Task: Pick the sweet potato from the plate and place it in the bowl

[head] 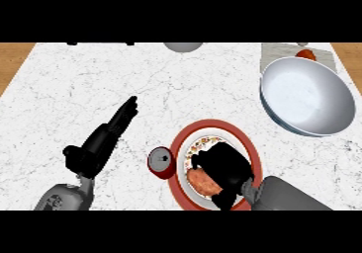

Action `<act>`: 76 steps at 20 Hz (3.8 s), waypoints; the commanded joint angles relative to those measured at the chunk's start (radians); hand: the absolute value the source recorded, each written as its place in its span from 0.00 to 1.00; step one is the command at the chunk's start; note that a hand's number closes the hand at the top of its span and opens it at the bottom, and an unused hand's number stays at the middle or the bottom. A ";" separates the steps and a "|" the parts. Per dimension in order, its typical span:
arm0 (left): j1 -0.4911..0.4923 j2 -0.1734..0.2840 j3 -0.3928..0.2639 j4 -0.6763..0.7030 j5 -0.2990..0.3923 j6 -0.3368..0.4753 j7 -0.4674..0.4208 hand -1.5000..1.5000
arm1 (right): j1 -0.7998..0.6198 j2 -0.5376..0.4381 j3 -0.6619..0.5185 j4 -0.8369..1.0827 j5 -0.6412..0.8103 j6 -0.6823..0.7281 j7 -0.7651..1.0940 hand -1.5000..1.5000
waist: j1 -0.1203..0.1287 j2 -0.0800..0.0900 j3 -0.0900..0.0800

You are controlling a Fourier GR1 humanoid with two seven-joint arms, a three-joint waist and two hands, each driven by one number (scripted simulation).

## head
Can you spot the red rimmed white plate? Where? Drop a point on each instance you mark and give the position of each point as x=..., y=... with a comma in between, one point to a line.
x=216, y=138

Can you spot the large white bowl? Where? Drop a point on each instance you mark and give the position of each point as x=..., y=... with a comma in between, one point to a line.
x=307, y=97

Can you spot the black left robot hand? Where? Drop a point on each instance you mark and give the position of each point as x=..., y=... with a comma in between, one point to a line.
x=96, y=145

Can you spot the small orange red vegetable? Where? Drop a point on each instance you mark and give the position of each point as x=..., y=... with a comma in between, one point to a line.
x=306, y=54

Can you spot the grey round object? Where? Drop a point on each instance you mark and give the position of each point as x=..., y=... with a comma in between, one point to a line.
x=182, y=46

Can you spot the red can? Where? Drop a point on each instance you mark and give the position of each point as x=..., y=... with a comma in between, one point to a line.
x=161, y=162

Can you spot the grey cloth mat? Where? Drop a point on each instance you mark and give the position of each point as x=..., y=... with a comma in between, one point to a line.
x=282, y=52

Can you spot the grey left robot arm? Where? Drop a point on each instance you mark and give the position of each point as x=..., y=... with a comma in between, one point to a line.
x=67, y=194

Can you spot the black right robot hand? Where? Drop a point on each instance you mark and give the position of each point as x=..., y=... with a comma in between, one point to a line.
x=226, y=164

